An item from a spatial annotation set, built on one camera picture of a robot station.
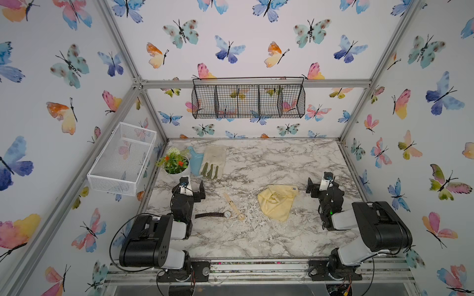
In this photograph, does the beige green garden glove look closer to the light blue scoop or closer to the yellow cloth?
the light blue scoop

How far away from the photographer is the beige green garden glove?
1058mm

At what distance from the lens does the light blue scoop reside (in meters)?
1.07

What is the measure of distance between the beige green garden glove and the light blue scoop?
2 cm

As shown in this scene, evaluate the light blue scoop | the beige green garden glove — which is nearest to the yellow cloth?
the beige green garden glove

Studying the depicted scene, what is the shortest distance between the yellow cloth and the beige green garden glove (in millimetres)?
269

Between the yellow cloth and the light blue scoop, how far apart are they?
0.37 m

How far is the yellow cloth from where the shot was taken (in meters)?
0.91
